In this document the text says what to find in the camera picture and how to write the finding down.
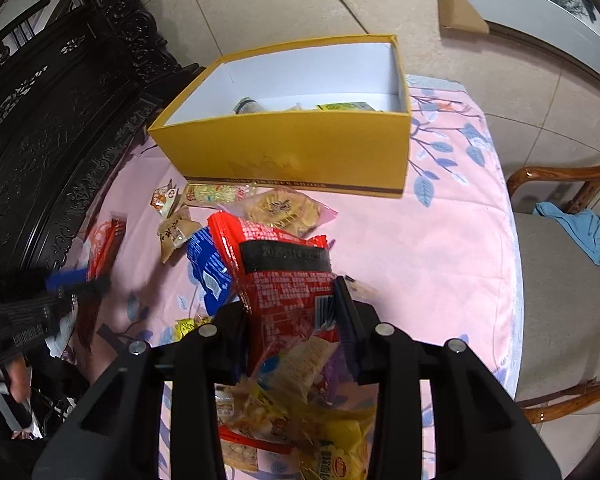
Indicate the person's left hand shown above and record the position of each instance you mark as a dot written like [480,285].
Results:
[16,376]

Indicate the yellow corn bar packet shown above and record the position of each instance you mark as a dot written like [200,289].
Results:
[214,195]

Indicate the green melon seed packet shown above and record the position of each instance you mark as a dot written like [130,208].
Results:
[359,106]

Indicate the yellow-green stick packet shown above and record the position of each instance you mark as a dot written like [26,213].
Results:
[187,325]

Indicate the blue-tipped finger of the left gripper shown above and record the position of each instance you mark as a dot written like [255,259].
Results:
[63,279]

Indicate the yellow cardboard shoe box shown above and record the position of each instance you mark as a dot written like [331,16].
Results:
[293,143]

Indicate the small red white packet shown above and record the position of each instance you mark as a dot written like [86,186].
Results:
[164,198]

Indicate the wooden armchair grey cushion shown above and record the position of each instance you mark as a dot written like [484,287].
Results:
[561,343]

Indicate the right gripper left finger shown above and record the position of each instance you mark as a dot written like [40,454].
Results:
[228,337]

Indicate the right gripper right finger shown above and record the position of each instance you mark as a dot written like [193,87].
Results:
[356,322]

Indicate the red stick bar packet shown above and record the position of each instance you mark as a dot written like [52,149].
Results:
[105,244]

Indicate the dark carved wooden cabinet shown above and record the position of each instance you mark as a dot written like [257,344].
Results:
[73,97]

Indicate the rice cracker packet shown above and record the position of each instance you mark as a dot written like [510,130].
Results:
[297,369]

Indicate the red snack packet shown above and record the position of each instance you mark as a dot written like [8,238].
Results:
[284,281]

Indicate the red-base ball snack packet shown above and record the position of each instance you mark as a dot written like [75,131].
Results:
[253,430]

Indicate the small brown kraft packet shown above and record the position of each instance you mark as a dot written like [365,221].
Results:
[175,232]

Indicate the pink cracker packet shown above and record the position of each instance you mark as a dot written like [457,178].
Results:
[284,209]

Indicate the cardboard frame corner protector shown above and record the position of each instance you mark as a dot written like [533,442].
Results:
[460,15]

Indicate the dark long sausage packet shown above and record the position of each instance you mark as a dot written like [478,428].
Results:
[247,105]

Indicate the blue snack packet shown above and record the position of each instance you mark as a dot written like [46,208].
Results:
[209,270]

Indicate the yellow soft bread packet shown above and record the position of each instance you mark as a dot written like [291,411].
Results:
[334,444]

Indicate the blue cloth on chair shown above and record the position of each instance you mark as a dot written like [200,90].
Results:
[583,227]

